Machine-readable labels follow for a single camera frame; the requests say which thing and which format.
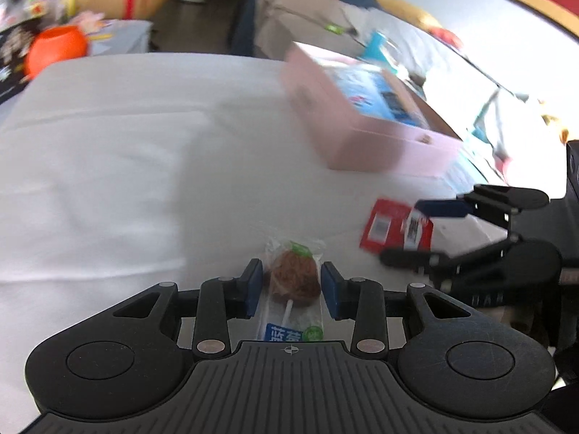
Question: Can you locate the teal white device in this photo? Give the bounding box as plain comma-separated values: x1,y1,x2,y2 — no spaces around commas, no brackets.
362,31,402,74

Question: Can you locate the pink plush toy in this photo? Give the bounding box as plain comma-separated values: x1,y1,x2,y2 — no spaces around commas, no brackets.
73,10,108,33

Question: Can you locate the hawthorn lollipop packet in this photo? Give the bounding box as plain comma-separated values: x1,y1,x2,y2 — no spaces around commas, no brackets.
257,234,327,342

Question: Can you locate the blue partition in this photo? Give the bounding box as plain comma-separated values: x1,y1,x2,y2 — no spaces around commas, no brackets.
230,0,390,58

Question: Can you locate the black plum packet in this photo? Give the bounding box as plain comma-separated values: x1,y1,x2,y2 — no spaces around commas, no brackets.
0,25,38,101

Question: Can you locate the yellow pillow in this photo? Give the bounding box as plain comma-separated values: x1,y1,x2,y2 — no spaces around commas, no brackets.
375,0,443,33

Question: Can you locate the white tablecloth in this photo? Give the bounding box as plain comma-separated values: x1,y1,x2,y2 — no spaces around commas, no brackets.
0,52,557,371

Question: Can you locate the blue printed packet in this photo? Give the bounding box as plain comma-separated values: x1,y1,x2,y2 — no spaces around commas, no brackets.
326,64,431,131

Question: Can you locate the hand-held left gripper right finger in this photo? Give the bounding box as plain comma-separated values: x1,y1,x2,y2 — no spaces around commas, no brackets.
320,261,482,358

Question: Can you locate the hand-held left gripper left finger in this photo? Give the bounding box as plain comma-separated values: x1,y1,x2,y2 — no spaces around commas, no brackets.
111,258,264,358

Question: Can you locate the red pillow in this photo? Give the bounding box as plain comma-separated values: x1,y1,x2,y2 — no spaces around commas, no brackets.
430,27,465,51

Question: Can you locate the red sausage packet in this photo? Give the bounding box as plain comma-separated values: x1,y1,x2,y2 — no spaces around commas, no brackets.
359,196,435,255

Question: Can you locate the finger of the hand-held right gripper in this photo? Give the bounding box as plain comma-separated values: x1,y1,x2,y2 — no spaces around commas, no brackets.
415,184,550,238
379,235,521,277

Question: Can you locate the pink cardboard box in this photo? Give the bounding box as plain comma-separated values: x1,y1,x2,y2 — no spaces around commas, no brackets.
280,41,465,178

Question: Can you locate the orange pumpkin bucket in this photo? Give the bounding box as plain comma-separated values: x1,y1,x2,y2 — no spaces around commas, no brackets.
25,26,90,79

